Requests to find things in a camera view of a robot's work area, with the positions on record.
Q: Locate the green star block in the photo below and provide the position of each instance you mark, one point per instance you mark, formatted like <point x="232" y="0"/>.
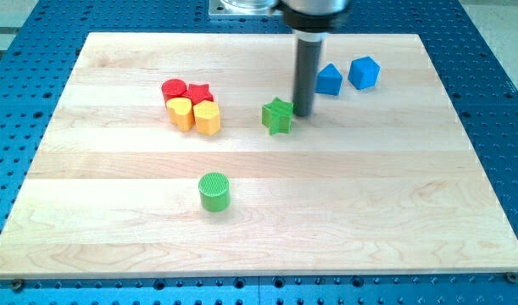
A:
<point x="277" y="116"/>

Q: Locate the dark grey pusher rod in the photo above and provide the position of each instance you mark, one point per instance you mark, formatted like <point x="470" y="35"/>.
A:
<point x="305" y="74"/>

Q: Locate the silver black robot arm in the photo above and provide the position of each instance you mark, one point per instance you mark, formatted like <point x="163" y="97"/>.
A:
<point x="312" y="20"/>

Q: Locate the red star block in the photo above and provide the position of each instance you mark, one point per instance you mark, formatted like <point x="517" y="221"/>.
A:
<point x="198" y="93"/>

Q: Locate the green cylinder block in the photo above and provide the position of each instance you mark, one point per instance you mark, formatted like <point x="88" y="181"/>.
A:
<point x="214" y="190"/>

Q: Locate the yellow hexagon block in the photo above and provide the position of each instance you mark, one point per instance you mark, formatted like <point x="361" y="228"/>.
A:
<point x="207" y="117"/>

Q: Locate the yellow heart block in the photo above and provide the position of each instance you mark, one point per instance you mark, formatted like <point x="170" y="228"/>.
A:
<point x="181" y="113"/>

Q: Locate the light wooden board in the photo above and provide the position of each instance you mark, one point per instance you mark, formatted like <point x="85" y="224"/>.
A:
<point x="383" y="181"/>

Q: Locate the blue triangular prism block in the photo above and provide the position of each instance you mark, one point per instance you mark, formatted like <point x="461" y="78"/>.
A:
<point x="329" y="81"/>

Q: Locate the red cylinder block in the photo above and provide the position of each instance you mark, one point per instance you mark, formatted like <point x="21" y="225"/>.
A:
<point x="173" y="88"/>

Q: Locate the blue cube block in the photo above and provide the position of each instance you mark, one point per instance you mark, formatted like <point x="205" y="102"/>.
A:
<point x="363" y="72"/>

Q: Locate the left board clamp screw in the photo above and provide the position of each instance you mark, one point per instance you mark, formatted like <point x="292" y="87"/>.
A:
<point x="16" y="284"/>

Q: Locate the board clamp screw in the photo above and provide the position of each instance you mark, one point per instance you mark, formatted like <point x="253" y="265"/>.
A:
<point x="511" y="278"/>
<point x="16" y="284"/>

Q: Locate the right board clamp screw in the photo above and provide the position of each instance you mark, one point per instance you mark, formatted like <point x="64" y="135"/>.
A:
<point x="511" y="278"/>

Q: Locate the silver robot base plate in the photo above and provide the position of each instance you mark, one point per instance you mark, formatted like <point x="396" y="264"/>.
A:
<point x="232" y="8"/>

